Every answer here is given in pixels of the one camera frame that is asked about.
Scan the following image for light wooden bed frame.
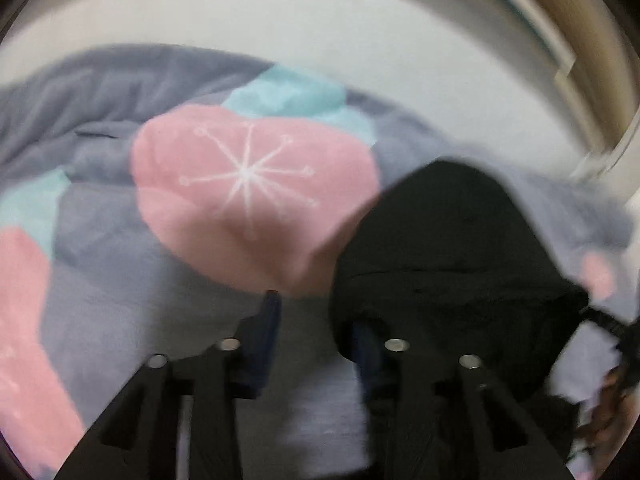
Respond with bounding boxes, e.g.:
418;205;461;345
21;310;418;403
440;0;640;161

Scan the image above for black garment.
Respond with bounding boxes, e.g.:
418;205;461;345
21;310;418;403
328;159;591;480

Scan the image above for grey pink teal printed blanket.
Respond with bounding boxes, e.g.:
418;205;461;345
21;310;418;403
0;44;640;480

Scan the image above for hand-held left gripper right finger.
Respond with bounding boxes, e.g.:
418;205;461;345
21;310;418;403
350;321;577;480

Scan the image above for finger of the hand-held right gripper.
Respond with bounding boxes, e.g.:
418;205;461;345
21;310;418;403
580;305;632;343

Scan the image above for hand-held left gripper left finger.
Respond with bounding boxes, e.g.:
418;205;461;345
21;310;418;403
54;289;282;480

